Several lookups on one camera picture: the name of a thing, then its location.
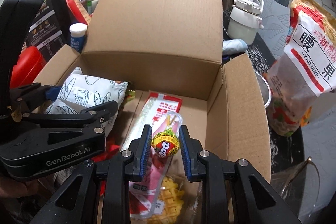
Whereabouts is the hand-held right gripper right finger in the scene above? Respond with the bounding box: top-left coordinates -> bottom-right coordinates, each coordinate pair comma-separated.
179,125 -> 302,224

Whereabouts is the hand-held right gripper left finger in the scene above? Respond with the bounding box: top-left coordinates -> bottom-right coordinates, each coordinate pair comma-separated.
37,124 -> 153,224

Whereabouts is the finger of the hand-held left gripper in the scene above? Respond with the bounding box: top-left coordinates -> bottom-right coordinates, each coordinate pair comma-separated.
22,100 -> 119,132
10,82 -> 62,109

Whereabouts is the yellow lollipop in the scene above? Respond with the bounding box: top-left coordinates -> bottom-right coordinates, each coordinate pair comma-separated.
151,112 -> 183,159

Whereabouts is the white line-drawing bread packet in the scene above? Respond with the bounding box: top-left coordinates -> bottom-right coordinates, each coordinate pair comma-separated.
43,67 -> 129,135

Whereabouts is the pink snack packet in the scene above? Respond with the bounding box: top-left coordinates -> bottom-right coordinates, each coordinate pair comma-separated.
128,113 -> 183,219

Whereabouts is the large red gold-print snack packet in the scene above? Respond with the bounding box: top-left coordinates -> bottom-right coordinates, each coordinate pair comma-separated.
104,136 -> 125,160

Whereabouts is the clear waffle packet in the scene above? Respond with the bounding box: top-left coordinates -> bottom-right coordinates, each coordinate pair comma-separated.
131,173 -> 204,224

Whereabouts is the brown cardboard box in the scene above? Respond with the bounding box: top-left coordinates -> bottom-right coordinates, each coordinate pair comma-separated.
31,0 -> 272,224

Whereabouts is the red plastic canister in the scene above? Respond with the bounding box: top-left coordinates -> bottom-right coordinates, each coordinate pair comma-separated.
10,46 -> 47,88

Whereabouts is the small white blue bottle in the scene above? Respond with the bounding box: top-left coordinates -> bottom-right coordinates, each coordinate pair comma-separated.
69,23 -> 88,54

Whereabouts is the black foil bag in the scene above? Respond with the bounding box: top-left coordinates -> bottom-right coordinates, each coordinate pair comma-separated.
22,0 -> 69,62

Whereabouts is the red patterned box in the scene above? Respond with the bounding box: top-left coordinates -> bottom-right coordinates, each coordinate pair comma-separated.
64,0 -> 92,28

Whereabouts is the steel cup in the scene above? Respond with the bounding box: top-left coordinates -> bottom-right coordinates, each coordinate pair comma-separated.
256,74 -> 272,109

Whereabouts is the clear glass mug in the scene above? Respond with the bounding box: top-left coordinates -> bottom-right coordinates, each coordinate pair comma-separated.
270,157 -> 322,214

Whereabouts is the light blue cloth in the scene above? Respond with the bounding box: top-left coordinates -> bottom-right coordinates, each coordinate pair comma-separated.
223,39 -> 248,56

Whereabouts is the red white nut bag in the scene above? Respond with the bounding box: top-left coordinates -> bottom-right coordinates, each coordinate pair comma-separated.
268,0 -> 336,136

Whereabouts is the white handled water jug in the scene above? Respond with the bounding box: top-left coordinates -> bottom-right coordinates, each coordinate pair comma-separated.
227,0 -> 264,44

